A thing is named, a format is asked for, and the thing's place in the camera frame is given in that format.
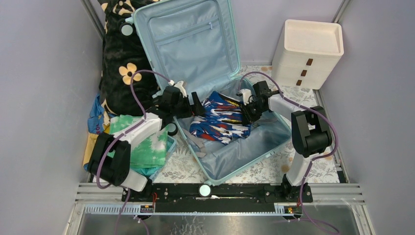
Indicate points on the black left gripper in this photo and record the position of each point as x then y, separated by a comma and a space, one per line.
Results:
189, 107

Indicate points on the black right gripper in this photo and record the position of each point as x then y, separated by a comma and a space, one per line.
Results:
247, 118

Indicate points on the dark blue item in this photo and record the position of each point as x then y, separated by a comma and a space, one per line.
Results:
222, 120

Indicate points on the green white tie-dye cloth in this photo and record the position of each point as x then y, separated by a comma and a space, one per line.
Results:
151, 152

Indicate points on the light blue ribbed suitcase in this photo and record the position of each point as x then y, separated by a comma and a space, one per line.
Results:
195, 41

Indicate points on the teal cloth bottom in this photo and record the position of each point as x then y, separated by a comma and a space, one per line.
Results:
146, 170

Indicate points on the white three-drawer storage cabinet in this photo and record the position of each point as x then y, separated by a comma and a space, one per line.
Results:
306, 53

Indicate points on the black floral plush blanket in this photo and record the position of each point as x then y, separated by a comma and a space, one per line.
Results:
126, 84

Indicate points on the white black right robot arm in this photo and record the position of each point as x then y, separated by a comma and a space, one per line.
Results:
310, 131

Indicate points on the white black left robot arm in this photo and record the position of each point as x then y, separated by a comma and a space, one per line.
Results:
111, 155

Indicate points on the floral patterned floor mat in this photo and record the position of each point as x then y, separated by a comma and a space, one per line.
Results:
181, 167

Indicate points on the light blue perforated plastic basket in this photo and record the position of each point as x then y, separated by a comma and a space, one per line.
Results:
171, 145

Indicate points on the blue yellow cloth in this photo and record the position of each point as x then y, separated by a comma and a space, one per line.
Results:
98, 123

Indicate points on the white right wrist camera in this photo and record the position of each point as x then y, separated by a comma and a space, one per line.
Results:
246, 95

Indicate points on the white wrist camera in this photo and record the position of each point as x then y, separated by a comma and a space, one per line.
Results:
179, 85
246, 95

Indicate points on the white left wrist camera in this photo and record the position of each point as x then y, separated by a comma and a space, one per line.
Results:
179, 85

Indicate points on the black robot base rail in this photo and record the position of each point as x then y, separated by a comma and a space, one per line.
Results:
224, 198

